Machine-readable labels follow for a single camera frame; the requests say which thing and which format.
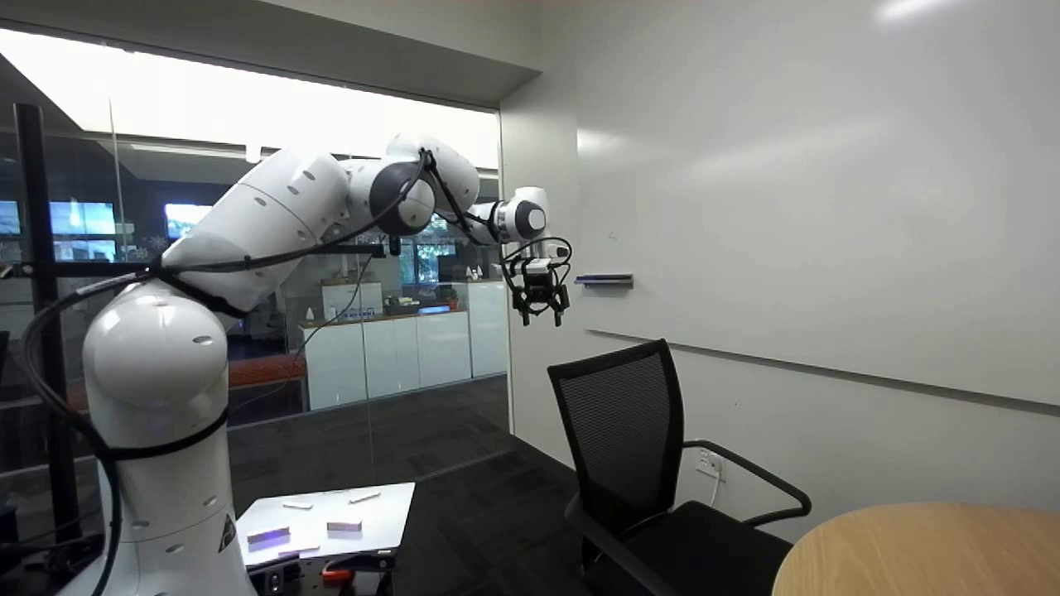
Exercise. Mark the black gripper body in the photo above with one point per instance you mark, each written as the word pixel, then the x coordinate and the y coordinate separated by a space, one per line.
pixel 538 287

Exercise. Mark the black mesh office chair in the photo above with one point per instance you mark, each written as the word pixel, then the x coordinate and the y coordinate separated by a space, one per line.
pixel 619 442

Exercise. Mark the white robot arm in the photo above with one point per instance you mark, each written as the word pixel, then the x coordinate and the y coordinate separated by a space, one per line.
pixel 155 366

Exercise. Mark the grey whiteboard eraser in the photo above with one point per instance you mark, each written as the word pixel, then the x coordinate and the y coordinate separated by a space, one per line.
pixel 605 283

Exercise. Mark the white low cabinets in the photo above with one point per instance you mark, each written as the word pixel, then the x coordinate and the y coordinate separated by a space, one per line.
pixel 386 360

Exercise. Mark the reddish brown bench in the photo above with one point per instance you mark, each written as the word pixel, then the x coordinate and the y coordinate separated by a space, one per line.
pixel 268 374

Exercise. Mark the white flat board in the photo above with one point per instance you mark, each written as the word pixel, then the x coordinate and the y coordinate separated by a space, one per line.
pixel 332 510

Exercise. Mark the purple tag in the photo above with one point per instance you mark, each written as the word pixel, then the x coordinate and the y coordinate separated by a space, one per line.
pixel 270 540
pixel 345 532

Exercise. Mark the small red object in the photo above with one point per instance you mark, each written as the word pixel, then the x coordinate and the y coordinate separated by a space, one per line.
pixel 345 576

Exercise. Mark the lit background monitor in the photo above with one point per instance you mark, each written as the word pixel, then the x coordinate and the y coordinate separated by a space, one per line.
pixel 86 227
pixel 188 220

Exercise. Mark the round wooden table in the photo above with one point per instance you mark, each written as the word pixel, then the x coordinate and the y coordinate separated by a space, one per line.
pixel 928 551

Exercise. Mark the white wall outlet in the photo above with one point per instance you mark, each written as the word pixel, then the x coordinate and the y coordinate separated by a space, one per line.
pixel 712 470

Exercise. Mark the white wall whiteboard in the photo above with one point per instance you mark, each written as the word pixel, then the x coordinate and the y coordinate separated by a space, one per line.
pixel 839 201

